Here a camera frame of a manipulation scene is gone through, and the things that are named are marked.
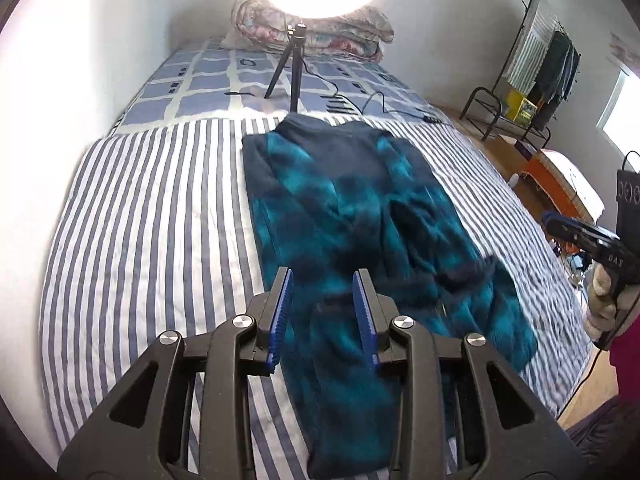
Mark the metal clothes rack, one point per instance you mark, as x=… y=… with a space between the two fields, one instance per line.
x=530 y=20

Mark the dark hanging clothes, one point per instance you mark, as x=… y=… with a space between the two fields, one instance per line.
x=555 y=72

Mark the person's right hand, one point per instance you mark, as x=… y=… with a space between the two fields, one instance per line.
x=602 y=305

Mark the black tripod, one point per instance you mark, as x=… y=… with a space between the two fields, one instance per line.
x=297 y=60

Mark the window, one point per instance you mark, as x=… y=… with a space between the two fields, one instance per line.
x=622 y=115

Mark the folded floral quilt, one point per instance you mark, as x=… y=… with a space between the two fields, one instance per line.
x=330 y=35

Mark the blue checked bed sheet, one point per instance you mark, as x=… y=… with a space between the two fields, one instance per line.
x=200 y=85

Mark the orange box with white cushion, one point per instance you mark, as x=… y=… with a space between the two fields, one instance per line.
x=560 y=180

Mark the yellow box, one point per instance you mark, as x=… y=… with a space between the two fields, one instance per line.
x=521 y=107

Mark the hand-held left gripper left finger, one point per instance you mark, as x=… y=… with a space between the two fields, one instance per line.
x=280 y=317

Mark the black bag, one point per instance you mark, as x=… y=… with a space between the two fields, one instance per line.
x=629 y=195

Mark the striped bed sheet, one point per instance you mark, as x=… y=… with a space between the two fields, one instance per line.
x=150 y=220

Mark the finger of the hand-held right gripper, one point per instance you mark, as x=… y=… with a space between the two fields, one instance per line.
x=567 y=227

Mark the dark ruffled cloth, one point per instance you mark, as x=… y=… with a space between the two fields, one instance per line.
x=600 y=435

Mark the teal plaid fleece robe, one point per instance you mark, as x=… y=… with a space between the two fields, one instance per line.
x=350 y=200

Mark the striped hanging cloth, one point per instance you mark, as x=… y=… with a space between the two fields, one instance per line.
x=525 y=45

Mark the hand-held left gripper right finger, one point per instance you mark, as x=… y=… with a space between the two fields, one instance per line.
x=365 y=317

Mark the patterned curtain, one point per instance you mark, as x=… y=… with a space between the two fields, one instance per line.
x=625 y=50

